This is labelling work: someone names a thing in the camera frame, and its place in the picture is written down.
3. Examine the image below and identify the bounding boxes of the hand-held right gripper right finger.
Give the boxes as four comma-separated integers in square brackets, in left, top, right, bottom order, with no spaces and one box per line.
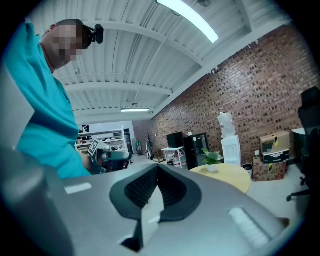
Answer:
[156,163,291,256]

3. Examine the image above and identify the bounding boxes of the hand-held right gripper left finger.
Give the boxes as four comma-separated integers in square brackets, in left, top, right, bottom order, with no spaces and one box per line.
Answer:
[44,164,159,253]

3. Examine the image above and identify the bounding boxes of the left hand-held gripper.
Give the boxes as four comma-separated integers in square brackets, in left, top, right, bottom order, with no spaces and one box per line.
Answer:
[87,139,133,174]

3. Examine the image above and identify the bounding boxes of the person's left forearm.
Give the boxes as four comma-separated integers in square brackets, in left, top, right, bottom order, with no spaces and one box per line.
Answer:
[80,151,94,174]

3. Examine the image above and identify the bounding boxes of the black and white box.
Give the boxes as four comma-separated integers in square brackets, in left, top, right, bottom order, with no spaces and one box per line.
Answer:
[262,149,291,165]

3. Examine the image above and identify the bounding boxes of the black speaker box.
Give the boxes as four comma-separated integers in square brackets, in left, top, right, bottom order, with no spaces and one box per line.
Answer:
[166,132,184,149]

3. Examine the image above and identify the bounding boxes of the brown cardboard box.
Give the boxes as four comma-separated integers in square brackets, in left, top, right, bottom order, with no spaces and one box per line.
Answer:
[259,130,291,154]

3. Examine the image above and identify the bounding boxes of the white storage shelf rack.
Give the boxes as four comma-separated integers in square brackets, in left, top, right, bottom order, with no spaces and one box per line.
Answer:
[75,125,126,156]

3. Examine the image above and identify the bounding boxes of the yellow round table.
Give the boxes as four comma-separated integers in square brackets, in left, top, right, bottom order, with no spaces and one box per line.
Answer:
[189,163,251,195]

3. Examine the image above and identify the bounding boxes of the white waste bin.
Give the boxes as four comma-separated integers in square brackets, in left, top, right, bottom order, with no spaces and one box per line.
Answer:
[241,163,254,176]

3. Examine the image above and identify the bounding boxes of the potted green plant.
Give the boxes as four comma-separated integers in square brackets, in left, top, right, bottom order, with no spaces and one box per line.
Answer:
[201,148,224,173]

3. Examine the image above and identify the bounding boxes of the small ceiling light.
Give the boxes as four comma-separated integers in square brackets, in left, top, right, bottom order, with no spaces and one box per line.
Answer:
[120,107,150,113]

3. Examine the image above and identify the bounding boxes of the black cabinet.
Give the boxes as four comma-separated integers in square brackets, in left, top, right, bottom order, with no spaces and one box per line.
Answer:
[183,133,210,171]

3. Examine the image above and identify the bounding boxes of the white water dispenser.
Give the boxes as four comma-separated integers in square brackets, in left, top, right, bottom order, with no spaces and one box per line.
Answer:
[217,111,242,168]

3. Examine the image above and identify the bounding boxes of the white side table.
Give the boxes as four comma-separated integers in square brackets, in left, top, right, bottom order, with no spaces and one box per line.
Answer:
[161,146,186,168]

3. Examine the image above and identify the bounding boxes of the person's teal shirt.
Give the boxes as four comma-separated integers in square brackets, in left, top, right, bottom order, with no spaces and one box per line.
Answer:
[3,21,92,179]

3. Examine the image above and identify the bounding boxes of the black office chair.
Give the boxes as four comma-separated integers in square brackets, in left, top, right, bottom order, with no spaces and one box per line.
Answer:
[286,86,320,202]

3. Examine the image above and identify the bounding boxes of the person's head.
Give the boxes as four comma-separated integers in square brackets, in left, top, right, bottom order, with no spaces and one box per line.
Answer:
[39,18,93,71]

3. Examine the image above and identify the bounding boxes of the long ceiling light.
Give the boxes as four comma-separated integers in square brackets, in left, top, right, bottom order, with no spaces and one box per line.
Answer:
[156,0,220,44]

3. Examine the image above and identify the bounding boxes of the black head-mounted camera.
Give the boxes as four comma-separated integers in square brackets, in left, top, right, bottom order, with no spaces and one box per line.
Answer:
[79,19,105,50]

